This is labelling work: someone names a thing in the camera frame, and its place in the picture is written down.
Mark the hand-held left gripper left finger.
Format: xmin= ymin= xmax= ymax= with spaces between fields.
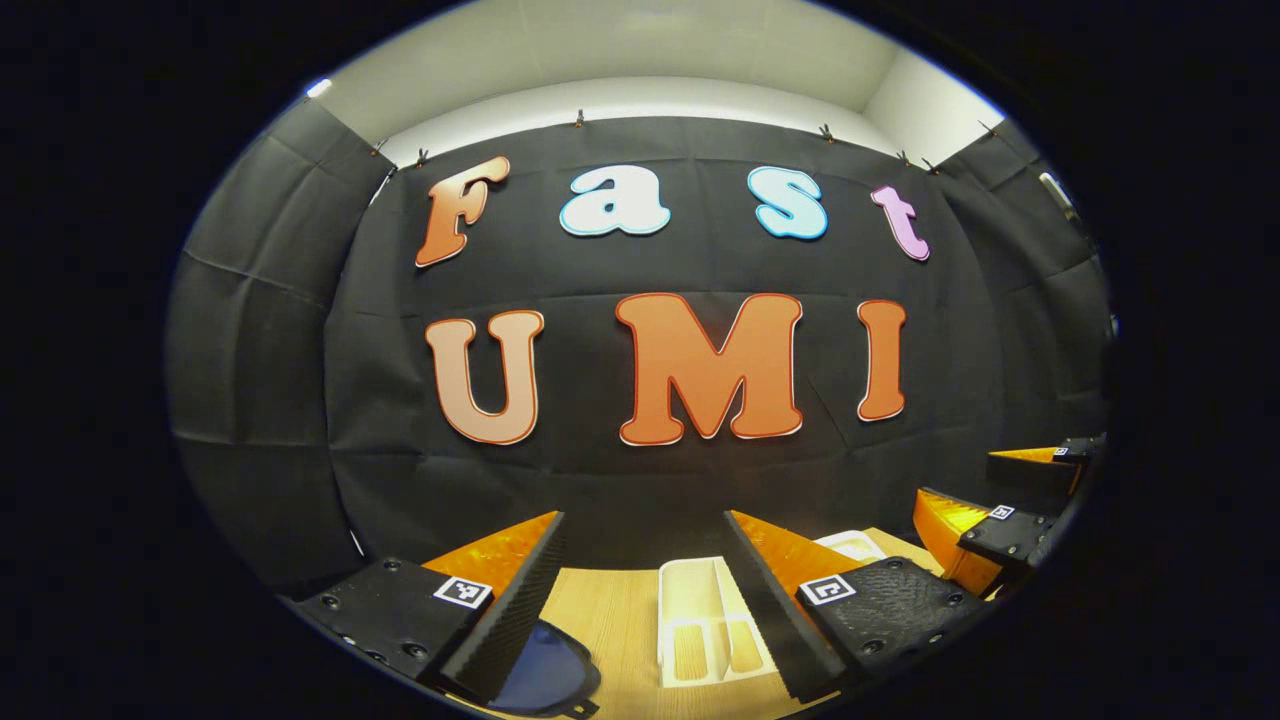
xmin=290 ymin=510 xmax=568 ymax=704

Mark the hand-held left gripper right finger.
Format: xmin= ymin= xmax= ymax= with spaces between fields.
xmin=722 ymin=510 xmax=991 ymax=701

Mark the blue schoolbag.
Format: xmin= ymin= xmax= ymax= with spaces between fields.
xmin=490 ymin=620 xmax=603 ymax=719

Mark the white bookshelf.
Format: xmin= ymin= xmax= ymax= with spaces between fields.
xmin=657 ymin=530 xmax=889 ymax=689

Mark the black backdrop cloth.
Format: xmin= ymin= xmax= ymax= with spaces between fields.
xmin=165 ymin=95 xmax=1116 ymax=601

